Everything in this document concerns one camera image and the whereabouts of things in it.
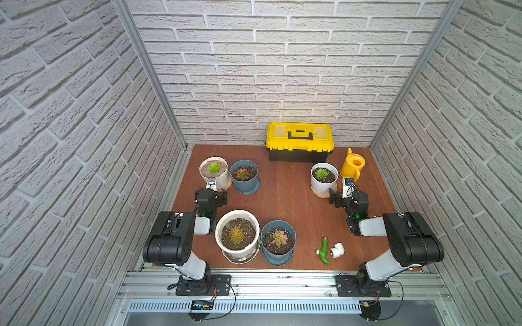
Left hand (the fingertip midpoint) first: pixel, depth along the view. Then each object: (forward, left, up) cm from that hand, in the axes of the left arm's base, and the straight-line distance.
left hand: (205, 187), depth 94 cm
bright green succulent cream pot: (+7, -4, +6) cm, 10 cm away
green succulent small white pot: (+5, -56, +5) cm, 56 cm away
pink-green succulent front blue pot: (-26, -34, +3) cm, 43 cm away
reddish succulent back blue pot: (+5, -18, +4) cm, 19 cm away
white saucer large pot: (-31, -20, -6) cm, 38 cm away
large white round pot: (-18, -20, +3) cm, 27 cm away
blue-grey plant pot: (+1, -22, +2) cm, 22 cm away
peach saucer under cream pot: (-1, -7, -1) cm, 7 cm away
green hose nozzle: (-29, -52, -5) cm, 60 cm away
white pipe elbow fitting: (-28, -58, -3) cm, 65 cm away
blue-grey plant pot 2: (-20, -31, +3) cm, 37 cm away
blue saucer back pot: (0, -22, -6) cm, 22 cm away
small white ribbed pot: (-1, -56, +3) cm, 56 cm away
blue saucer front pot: (-32, -33, +6) cm, 46 cm away
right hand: (-1, -66, +1) cm, 66 cm away
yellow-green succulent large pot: (-25, -18, +5) cm, 31 cm away
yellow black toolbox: (+20, -46, +11) cm, 51 cm away
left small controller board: (-45, -5, -9) cm, 47 cm away
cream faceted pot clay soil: (+3, -8, +4) cm, 9 cm away
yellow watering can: (+10, -71, +6) cm, 72 cm away
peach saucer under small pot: (-2, -58, -3) cm, 58 cm away
